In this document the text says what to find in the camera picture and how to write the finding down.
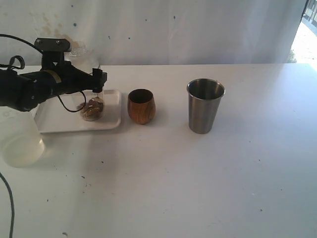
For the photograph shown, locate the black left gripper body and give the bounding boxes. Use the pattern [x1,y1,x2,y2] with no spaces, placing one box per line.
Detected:
[41,51,79,96]

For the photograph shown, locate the pile of wooden blocks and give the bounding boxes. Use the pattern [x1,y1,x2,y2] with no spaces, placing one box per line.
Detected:
[77,97,104,121]

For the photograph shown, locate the clear plastic shaker cup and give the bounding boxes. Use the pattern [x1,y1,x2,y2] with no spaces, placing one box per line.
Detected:
[70,71,106,122]

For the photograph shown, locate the clear plastic dome lid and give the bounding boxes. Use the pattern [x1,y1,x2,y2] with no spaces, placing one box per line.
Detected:
[63,41,101,75]

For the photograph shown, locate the brown wooden cup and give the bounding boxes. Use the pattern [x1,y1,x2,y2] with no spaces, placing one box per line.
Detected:
[127,88,156,124]

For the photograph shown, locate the stainless steel cup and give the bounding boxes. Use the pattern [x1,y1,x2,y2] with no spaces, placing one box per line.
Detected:
[187,78,225,134]

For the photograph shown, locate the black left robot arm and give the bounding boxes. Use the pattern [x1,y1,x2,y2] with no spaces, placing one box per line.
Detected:
[0,51,107,112]

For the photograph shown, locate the white rectangular tray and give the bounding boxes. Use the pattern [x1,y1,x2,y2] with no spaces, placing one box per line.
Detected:
[31,89,122,133]

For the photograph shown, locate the frosted translucent plastic cup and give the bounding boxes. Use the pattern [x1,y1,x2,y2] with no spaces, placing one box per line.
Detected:
[0,107,45,168]

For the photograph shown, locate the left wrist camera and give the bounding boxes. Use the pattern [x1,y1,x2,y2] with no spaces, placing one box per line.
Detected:
[34,38,71,52]

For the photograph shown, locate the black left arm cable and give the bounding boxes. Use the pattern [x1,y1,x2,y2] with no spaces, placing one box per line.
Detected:
[0,33,86,238]

